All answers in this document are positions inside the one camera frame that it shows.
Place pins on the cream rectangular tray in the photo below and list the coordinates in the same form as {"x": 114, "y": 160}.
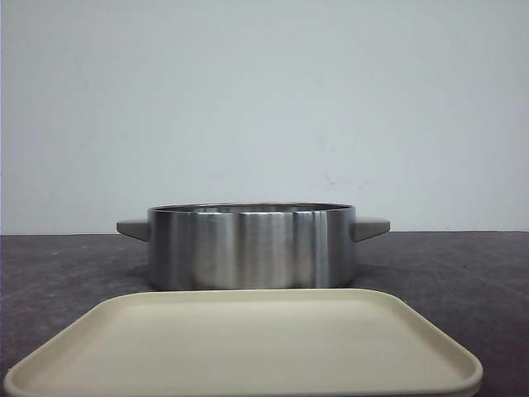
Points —
{"x": 284, "y": 342}

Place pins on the stainless steel steamer pot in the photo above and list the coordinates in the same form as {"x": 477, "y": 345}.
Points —
{"x": 252, "y": 245}

